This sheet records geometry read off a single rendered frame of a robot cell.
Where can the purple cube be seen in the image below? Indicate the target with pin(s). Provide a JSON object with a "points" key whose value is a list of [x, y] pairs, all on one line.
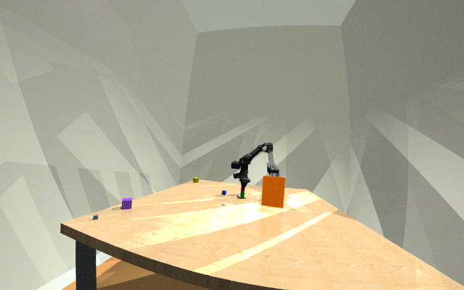
{"points": [[127, 203]]}

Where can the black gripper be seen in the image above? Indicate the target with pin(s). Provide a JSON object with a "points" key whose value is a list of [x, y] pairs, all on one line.
{"points": [[245, 179]]}

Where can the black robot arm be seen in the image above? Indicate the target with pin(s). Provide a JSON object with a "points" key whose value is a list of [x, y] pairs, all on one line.
{"points": [[272, 169]]}

